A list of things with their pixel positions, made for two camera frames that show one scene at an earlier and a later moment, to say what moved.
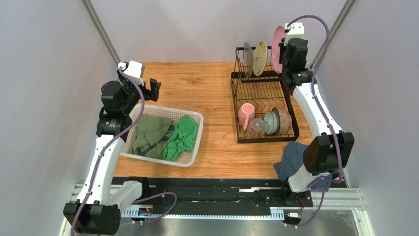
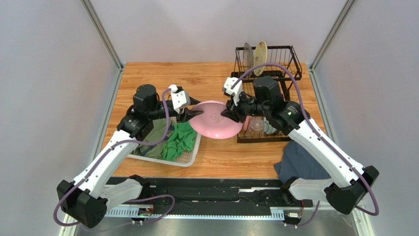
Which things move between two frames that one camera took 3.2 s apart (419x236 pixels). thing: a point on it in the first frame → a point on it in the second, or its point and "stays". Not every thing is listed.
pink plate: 279,35 → 211,123
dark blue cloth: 292,160 stays
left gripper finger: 155,87 → 191,114
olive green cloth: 151,133 stays
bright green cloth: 182,138 stays
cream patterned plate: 260,58 stays
